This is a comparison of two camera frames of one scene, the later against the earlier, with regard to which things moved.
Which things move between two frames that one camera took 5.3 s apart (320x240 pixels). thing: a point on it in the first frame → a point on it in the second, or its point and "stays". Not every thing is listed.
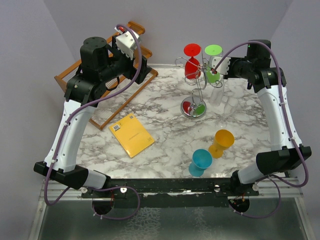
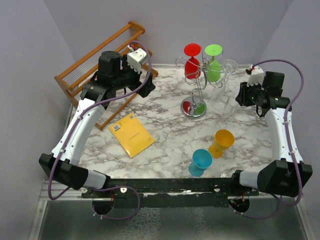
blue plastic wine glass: (202, 159) stays
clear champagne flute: (230, 107) stays
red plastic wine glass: (192, 69) stays
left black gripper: (131, 72) → (137, 83)
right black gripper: (232, 60) → (242, 98)
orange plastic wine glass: (223, 139) stays
